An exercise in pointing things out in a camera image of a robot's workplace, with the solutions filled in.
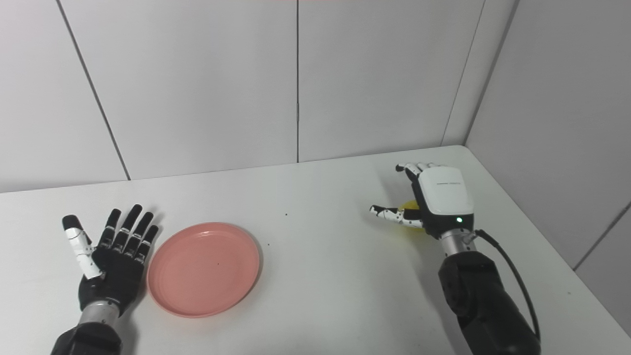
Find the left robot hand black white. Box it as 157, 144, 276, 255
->
62, 204, 159, 316

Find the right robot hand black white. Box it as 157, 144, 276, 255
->
370, 162, 476, 241

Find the yellow lemon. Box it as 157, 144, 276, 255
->
398, 199, 425, 233

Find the pink round plate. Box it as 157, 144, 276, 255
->
147, 222, 261, 318

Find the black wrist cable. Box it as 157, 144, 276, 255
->
472, 229, 541, 342

